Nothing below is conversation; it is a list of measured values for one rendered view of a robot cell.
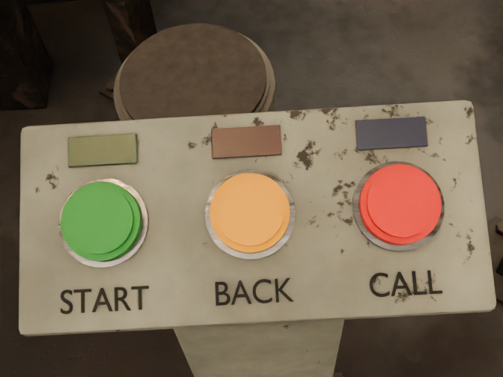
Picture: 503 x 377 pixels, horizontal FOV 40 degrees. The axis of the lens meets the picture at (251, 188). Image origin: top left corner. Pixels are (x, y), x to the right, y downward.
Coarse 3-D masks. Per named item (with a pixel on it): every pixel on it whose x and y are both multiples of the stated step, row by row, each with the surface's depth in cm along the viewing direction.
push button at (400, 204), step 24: (384, 168) 34; (408, 168) 34; (384, 192) 34; (408, 192) 34; (432, 192) 34; (384, 216) 34; (408, 216) 33; (432, 216) 33; (384, 240) 34; (408, 240) 34
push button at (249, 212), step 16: (240, 176) 34; (256, 176) 34; (224, 192) 34; (240, 192) 34; (256, 192) 34; (272, 192) 34; (224, 208) 34; (240, 208) 34; (256, 208) 34; (272, 208) 34; (288, 208) 34; (224, 224) 34; (240, 224) 34; (256, 224) 34; (272, 224) 34; (224, 240) 34; (240, 240) 34; (256, 240) 34; (272, 240) 34
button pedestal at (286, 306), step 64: (64, 128) 36; (128, 128) 36; (192, 128) 36; (320, 128) 36; (448, 128) 35; (64, 192) 35; (192, 192) 35; (320, 192) 35; (448, 192) 35; (64, 256) 35; (128, 256) 34; (192, 256) 35; (256, 256) 34; (320, 256) 34; (384, 256) 34; (448, 256) 34; (64, 320) 34; (128, 320) 34; (192, 320) 34; (256, 320) 34; (320, 320) 34
